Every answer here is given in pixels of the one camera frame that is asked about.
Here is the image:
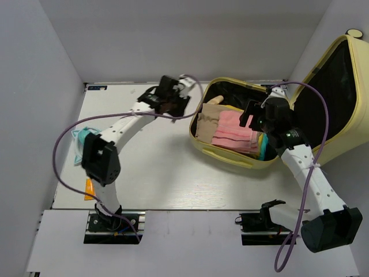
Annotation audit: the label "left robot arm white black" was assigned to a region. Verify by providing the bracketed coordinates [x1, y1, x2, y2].
[81, 76, 195, 230]

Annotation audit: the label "orange tube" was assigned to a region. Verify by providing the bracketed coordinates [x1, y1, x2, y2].
[84, 178, 95, 201]

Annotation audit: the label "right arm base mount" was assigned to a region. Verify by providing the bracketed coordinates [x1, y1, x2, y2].
[235, 212, 291, 246]

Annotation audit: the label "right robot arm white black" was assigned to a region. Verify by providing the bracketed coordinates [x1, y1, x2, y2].
[238, 98, 363, 253]

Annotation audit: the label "beige cosmetic tube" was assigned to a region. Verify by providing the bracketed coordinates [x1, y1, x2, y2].
[207, 95, 224, 105]

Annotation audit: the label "pale yellow suitcase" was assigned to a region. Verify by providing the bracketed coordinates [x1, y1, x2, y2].
[189, 29, 368, 169]

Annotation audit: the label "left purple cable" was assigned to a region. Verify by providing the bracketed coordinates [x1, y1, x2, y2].
[52, 74, 204, 245]

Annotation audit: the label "pink striped towel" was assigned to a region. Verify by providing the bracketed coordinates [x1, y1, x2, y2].
[211, 110, 259, 154]

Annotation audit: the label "teal garment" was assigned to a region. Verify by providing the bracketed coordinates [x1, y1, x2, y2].
[258, 134, 269, 161]

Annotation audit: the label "beige garment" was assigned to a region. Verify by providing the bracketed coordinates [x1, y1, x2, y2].
[195, 103, 228, 144]

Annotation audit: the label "yellow garment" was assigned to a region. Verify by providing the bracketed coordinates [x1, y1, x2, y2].
[224, 105, 266, 160]

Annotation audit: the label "teal cat-ear headphones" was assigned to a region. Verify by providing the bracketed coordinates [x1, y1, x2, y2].
[71, 127, 100, 166]

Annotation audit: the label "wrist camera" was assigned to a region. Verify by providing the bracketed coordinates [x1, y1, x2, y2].
[178, 74, 196, 98]
[266, 87, 287, 99]

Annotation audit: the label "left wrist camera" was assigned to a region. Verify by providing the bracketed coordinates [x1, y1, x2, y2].
[178, 74, 196, 98]

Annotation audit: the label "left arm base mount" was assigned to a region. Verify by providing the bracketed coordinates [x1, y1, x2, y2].
[84, 211, 145, 245]

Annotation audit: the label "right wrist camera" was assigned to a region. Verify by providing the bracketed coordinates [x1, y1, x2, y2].
[266, 87, 287, 99]

